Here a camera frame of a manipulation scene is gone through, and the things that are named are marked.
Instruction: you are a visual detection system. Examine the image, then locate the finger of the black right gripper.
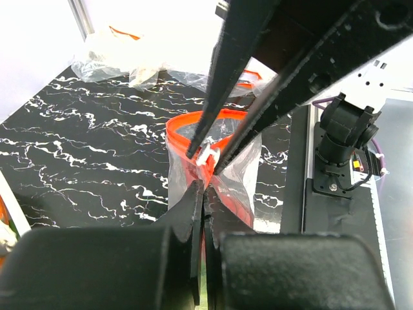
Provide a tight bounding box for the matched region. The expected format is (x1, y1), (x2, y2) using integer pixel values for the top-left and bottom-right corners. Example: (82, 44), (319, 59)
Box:
(186, 1), (280, 159)
(215, 1), (412, 173)

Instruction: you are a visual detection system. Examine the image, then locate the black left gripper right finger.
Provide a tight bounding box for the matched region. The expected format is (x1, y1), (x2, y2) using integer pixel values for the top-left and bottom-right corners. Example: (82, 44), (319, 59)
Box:
(205, 187), (395, 309)

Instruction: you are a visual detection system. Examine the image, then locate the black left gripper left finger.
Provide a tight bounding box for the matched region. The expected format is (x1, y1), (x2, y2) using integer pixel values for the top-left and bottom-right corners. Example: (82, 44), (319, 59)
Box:
(1, 181), (204, 309)

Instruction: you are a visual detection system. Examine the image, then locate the clear zip bag orange zipper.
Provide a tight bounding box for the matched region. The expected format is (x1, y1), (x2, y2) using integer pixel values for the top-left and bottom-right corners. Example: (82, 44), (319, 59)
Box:
(165, 108), (262, 227)

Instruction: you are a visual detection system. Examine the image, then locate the pile of clear bags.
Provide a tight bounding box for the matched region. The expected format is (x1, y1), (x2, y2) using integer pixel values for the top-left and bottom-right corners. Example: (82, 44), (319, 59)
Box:
(70, 25), (278, 98)

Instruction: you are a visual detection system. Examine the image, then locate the white plastic basket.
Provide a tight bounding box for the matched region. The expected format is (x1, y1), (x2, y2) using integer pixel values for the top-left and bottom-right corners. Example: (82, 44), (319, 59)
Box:
(1, 173), (31, 259)

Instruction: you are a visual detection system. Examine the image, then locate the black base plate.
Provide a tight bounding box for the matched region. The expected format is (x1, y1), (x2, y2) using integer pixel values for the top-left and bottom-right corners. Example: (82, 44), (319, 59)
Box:
(280, 105), (393, 291)

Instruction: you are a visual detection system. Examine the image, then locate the aluminium frame post left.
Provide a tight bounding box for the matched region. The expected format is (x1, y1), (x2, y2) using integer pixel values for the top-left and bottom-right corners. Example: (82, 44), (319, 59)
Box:
(68, 0), (94, 41)

